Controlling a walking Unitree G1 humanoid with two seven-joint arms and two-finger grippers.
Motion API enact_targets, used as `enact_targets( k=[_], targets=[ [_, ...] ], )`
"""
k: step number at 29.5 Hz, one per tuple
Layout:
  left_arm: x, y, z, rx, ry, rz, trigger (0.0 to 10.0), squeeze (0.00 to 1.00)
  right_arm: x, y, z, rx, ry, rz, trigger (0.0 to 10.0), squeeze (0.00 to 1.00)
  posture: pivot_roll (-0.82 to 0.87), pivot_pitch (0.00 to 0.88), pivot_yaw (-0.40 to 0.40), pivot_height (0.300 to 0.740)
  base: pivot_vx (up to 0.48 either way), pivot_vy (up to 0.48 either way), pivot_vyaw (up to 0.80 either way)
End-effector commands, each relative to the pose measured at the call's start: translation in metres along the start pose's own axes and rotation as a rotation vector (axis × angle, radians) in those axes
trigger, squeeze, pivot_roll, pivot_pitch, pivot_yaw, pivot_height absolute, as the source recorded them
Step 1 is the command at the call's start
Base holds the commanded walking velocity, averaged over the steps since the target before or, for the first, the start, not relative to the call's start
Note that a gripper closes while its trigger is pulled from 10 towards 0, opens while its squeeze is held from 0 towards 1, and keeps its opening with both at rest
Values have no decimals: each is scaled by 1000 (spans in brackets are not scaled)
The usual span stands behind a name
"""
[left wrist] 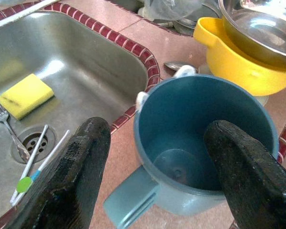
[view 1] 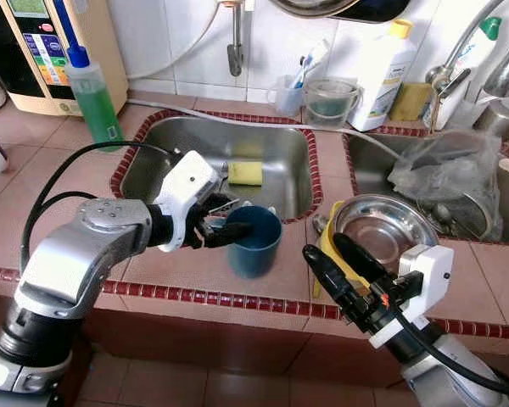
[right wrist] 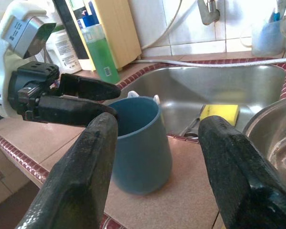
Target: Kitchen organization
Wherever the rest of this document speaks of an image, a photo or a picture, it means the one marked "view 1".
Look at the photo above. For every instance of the yellow plastic bowl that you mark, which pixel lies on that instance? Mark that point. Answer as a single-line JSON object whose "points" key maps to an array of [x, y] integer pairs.
{"points": [[325, 231]]}

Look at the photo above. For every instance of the beige water filter appliance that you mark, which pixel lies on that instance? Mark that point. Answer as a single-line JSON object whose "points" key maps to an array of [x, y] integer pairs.
{"points": [[42, 42]]}

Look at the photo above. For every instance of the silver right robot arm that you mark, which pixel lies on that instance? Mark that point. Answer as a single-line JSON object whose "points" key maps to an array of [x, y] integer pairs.
{"points": [[441, 373]]}

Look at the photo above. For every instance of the small steel pot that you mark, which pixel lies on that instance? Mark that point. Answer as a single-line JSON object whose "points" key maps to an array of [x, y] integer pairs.
{"points": [[502, 119]]}

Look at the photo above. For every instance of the thin white wall tube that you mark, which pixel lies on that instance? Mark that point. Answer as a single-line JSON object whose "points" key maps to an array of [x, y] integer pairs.
{"points": [[195, 49]]}

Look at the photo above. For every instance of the blue-grey plastic cup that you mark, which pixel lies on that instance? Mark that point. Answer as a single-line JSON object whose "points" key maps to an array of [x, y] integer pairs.
{"points": [[259, 250]]}

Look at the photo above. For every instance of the steel sink basin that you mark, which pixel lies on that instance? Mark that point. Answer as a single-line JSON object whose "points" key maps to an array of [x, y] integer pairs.
{"points": [[373, 170], [170, 161]]}

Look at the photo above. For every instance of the dark hanging wok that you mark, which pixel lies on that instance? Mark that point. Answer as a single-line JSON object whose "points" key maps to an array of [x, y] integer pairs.
{"points": [[356, 10]]}

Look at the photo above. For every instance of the grey wall tap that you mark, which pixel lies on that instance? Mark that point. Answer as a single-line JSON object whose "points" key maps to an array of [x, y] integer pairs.
{"points": [[236, 51]]}

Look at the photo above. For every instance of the chrome sprayer faucet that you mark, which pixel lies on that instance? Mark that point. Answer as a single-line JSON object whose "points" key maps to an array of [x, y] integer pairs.
{"points": [[505, 76]]}

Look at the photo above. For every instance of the chrome gooseneck faucet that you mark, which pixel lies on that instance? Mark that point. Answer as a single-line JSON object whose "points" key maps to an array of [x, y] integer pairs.
{"points": [[441, 78]]}

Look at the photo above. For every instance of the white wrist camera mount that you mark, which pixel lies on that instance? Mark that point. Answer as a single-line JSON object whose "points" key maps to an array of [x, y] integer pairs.
{"points": [[187, 186], [428, 267]]}

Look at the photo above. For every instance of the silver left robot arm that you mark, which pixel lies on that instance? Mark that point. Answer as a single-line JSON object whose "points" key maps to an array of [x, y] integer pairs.
{"points": [[76, 246]]}

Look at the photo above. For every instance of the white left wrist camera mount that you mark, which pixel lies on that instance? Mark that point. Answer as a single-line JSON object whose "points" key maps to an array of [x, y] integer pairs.
{"points": [[187, 186]]}

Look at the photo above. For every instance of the green soap bottle blue cap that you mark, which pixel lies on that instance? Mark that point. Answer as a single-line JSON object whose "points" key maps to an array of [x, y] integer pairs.
{"points": [[97, 110]]}

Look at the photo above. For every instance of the white detergent bottle yellow cap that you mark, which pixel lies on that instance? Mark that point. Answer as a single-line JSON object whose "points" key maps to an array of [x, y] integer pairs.
{"points": [[382, 80]]}

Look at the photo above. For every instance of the white blue toothbrush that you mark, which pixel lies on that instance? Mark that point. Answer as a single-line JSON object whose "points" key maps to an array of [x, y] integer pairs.
{"points": [[310, 64]]}

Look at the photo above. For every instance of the white bottle green cap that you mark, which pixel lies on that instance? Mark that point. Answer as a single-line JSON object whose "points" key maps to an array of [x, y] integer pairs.
{"points": [[490, 27]]}

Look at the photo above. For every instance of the clear container green scrubber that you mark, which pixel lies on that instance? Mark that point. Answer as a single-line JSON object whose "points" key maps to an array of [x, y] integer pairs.
{"points": [[331, 106]]}

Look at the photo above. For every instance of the clear toothbrush cup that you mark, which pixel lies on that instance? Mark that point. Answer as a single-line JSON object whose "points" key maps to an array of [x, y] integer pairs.
{"points": [[288, 100]]}

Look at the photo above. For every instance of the mustard yellow sponge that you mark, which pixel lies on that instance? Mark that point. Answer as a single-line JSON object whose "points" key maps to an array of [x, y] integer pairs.
{"points": [[410, 102]]}

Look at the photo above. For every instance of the clear plastic bag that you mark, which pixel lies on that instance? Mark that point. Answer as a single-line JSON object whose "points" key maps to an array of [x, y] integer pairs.
{"points": [[445, 178]]}

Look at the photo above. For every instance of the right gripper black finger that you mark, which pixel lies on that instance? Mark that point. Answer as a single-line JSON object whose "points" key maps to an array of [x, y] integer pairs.
{"points": [[356, 254], [327, 275]]}

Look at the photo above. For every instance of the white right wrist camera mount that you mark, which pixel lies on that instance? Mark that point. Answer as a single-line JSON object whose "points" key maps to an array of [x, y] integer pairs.
{"points": [[428, 267]]}

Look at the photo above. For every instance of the bright yellow sponge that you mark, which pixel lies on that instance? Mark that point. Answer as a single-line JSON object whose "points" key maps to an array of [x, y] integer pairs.
{"points": [[246, 174]]}

